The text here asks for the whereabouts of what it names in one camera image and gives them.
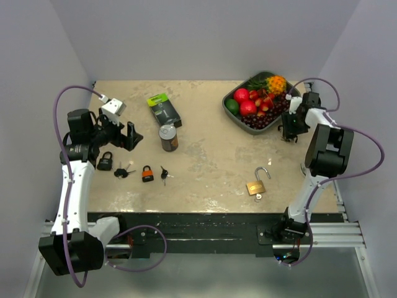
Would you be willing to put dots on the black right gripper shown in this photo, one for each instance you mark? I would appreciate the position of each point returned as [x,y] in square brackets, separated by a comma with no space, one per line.
[289,128]

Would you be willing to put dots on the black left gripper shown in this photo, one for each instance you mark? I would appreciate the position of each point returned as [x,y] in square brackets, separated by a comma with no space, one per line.
[122,141]

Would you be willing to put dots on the black-headed key bunch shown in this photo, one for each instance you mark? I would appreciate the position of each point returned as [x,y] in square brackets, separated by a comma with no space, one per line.
[124,172]

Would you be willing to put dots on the black KAIJING padlock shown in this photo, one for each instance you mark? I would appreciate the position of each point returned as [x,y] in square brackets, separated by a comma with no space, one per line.
[105,162]

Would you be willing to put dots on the orange black padlock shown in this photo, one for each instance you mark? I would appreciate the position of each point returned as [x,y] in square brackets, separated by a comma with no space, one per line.
[147,174]

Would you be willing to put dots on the orange padlock key bunch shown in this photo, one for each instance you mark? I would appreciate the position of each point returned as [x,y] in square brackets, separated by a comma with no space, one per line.
[165,174]

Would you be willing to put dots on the brass padlock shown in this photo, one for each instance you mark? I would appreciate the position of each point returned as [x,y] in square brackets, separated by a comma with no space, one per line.
[257,187]

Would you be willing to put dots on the yellow black padlock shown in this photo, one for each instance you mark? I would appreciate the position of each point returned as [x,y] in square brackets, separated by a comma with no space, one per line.
[287,135]

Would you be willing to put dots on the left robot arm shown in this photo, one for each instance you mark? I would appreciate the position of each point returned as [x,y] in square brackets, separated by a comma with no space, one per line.
[72,244]

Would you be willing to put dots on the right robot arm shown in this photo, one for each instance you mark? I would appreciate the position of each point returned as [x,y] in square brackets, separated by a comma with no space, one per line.
[326,158]

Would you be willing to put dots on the dark red grape bunch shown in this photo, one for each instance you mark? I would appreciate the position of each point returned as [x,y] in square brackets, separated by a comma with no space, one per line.
[261,122]

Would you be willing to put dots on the silver pull-tab tin can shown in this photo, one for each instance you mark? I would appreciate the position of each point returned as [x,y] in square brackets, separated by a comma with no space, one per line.
[168,136]

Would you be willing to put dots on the grey fruit tray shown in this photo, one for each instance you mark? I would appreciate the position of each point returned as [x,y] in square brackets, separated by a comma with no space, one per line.
[237,118]

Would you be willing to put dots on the red yellow cherries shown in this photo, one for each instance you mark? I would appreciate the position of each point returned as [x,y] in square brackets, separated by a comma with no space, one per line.
[263,101]

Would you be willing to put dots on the Gillette razor box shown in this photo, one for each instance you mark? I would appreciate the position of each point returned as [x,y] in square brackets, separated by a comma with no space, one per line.
[163,110]

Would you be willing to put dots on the orange yellow pineapple toy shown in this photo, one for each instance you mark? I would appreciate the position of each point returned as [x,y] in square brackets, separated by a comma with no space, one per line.
[276,85]

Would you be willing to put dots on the red apple lower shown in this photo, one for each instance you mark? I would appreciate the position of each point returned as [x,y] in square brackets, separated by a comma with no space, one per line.
[247,108]

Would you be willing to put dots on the red apple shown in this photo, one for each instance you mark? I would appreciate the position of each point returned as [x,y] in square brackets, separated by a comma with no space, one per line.
[241,95]
[247,108]

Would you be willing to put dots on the green leafy sprig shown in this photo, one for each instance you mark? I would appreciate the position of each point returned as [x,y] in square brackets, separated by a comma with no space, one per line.
[257,84]

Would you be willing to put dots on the red apple upper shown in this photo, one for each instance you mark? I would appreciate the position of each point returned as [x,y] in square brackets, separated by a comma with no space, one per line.
[241,95]

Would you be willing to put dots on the green lime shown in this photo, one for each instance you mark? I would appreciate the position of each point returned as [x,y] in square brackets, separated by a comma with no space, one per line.
[232,106]

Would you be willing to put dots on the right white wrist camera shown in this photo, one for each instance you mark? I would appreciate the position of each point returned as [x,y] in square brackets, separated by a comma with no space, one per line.
[294,103]

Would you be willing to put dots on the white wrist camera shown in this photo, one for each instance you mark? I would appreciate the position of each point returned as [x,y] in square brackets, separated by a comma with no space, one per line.
[294,103]
[112,109]

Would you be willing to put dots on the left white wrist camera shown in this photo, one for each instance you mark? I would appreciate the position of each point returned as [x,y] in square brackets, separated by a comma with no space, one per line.
[112,109]

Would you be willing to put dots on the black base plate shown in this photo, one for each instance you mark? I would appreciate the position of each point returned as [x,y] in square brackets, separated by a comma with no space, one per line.
[196,233]

